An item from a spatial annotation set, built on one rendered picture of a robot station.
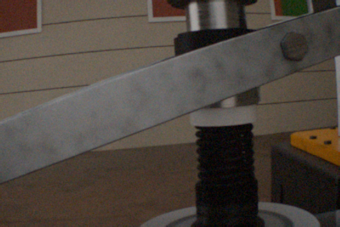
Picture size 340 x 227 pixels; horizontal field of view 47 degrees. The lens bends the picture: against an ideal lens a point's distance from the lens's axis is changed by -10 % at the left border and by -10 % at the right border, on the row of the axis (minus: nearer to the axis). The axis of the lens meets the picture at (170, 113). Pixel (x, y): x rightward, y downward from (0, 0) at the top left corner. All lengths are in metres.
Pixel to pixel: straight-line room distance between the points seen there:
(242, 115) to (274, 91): 6.56
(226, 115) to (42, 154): 0.18
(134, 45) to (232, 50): 6.06
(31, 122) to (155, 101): 0.11
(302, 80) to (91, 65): 3.47
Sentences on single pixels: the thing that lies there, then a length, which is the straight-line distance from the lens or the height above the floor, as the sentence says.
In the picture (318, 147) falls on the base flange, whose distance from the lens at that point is 1.27.
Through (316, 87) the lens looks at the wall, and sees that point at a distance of 7.36.
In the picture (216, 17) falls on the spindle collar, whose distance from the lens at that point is 0.41.
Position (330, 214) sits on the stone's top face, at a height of 0.80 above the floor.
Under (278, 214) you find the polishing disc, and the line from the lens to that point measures 0.51.
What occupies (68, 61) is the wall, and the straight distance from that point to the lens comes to 6.40.
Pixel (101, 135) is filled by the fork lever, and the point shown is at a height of 0.96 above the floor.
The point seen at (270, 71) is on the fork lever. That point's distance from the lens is 0.40.
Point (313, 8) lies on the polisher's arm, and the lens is 0.59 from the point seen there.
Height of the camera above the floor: 1.00
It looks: 5 degrees down
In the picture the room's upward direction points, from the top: 4 degrees counter-clockwise
